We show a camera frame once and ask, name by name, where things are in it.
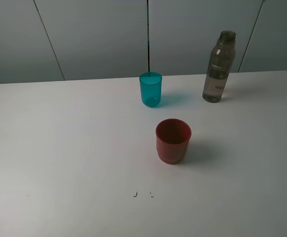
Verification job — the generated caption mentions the smoky transparent water bottle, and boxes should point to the smoky transparent water bottle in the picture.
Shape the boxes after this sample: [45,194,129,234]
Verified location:
[202,31,236,103]

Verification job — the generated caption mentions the teal transparent plastic cup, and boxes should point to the teal transparent plastic cup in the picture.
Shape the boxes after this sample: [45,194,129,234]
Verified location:
[139,72,162,107]

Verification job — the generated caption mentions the red plastic cup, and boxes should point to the red plastic cup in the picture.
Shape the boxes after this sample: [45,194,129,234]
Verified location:
[155,118,192,164]

